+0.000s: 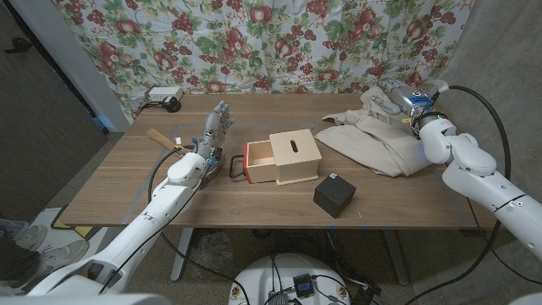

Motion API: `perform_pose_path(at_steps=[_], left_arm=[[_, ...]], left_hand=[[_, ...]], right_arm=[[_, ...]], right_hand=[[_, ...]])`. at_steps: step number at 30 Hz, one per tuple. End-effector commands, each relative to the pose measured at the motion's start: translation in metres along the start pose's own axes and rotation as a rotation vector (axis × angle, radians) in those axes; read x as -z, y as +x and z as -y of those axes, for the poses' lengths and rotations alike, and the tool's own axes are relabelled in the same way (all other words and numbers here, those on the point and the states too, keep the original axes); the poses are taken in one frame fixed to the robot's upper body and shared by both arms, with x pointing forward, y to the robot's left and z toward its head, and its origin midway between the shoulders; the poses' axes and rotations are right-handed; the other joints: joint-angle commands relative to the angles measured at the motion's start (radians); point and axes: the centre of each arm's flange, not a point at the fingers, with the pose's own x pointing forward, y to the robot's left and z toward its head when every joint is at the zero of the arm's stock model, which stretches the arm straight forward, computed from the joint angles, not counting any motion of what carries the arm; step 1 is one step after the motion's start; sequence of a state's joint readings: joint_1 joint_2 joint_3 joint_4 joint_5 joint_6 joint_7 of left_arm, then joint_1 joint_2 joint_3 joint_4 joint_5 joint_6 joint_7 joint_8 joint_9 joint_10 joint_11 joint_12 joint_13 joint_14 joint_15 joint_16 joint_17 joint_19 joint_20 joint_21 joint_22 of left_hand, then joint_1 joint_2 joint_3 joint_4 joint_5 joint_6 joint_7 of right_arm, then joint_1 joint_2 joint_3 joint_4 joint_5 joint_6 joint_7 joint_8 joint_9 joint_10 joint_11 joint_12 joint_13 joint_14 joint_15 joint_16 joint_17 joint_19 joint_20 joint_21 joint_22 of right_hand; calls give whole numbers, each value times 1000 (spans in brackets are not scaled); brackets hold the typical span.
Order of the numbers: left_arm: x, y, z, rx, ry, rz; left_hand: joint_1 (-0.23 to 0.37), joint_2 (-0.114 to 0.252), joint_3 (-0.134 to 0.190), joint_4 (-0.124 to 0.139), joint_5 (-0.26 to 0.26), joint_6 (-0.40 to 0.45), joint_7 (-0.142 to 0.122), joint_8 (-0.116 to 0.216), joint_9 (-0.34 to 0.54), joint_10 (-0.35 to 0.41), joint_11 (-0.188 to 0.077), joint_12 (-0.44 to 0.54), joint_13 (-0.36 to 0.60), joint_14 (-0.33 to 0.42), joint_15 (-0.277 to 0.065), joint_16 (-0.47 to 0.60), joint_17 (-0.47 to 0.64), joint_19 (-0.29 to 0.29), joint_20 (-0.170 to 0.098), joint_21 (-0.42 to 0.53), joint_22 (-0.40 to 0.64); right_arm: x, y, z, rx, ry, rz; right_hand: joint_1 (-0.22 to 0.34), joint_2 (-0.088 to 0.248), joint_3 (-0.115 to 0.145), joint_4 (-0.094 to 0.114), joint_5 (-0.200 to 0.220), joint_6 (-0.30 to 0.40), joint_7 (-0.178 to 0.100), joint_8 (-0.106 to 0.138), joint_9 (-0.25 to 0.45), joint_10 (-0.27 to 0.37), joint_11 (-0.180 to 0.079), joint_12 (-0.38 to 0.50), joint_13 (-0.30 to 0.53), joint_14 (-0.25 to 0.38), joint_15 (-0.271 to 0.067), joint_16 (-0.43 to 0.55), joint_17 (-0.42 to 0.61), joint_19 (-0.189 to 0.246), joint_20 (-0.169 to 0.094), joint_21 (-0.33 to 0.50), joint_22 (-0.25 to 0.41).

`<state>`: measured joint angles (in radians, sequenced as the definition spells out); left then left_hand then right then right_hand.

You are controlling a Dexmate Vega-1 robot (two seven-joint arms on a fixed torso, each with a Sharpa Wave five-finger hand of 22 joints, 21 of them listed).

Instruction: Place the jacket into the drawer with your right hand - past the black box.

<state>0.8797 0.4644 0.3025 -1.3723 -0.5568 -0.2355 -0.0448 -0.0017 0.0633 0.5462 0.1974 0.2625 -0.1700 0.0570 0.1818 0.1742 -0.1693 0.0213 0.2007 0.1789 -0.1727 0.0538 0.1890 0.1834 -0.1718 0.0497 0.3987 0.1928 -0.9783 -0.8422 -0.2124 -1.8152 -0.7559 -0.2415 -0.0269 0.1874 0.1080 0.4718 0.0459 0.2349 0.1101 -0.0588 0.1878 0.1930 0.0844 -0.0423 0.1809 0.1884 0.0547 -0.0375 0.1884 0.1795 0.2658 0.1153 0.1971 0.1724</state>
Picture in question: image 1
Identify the black door handle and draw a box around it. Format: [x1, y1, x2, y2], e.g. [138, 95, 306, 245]
[3, 36, 33, 54]

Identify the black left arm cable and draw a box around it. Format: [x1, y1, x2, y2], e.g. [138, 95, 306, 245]
[99, 143, 202, 296]

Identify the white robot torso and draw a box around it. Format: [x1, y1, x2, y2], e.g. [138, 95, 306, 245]
[228, 252, 351, 305]

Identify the grey table leg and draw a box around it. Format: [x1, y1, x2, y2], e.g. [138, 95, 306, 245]
[383, 228, 410, 286]

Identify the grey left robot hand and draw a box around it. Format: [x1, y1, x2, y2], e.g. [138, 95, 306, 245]
[194, 100, 235, 160]

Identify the wooden drawer red front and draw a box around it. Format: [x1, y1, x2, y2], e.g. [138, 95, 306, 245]
[229, 140, 279, 185]

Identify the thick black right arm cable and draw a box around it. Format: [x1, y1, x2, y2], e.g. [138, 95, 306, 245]
[404, 84, 542, 305]

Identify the wooden box housing with slot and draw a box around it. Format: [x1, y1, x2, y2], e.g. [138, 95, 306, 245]
[268, 128, 323, 186]

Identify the black box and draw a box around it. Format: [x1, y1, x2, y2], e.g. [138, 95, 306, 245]
[312, 171, 357, 219]

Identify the white table leg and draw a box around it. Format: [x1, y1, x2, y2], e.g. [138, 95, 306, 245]
[170, 227, 194, 282]

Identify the black module with blue label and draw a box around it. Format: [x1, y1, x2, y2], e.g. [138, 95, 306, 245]
[292, 273, 315, 297]

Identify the white power strip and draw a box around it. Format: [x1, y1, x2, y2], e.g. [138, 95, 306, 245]
[147, 86, 185, 103]

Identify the beige jacket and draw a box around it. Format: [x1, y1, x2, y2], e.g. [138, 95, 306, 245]
[315, 86, 433, 178]

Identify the clear plastic bag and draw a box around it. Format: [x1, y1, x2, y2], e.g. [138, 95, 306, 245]
[188, 230, 236, 280]

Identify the floral fruit print backdrop cloth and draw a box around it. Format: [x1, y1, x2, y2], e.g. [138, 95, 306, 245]
[53, 0, 475, 122]

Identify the hammer with wooden handle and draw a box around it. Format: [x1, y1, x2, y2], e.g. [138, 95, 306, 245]
[147, 128, 227, 191]

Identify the dark trouser leg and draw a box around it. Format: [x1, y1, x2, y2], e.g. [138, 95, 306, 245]
[0, 232, 40, 283]

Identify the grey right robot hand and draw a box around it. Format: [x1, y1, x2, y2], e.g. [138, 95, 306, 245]
[371, 80, 441, 125]

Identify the black plug adapter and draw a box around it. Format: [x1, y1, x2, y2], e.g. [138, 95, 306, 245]
[139, 95, 182, 114]

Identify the grey sneaker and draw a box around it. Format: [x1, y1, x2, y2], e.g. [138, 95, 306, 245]
[37, 239, 90, 270]
[0, 219, 48, 252]

